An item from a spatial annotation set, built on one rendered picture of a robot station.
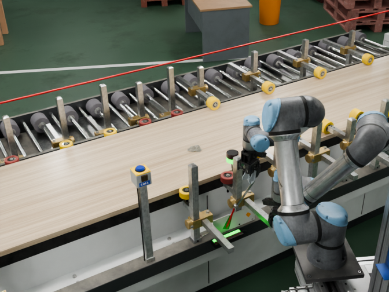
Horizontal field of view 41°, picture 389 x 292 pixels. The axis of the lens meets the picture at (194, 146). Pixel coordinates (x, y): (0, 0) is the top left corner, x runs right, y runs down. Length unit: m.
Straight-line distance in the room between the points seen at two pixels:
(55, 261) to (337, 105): 2.04
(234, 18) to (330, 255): 4.83
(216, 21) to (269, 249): 3.72
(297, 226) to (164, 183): 1.01
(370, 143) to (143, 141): 1.51
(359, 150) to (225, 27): 4.69
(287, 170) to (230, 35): 4.81
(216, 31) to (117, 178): 4.00
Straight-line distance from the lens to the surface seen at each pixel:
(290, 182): 1.88
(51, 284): 2.66
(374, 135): 2.03
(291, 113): 1.86
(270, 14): 7.94
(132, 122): 3.41
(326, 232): 1.94
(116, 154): 2.99
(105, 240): 2.65
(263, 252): 3.37
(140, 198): 2.31
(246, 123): 2.31
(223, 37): 6.57
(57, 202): 2.68
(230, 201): 2.63
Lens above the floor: 2.44
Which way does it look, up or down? 31 degrees down
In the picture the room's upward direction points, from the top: 2 degrees counter-clockwise
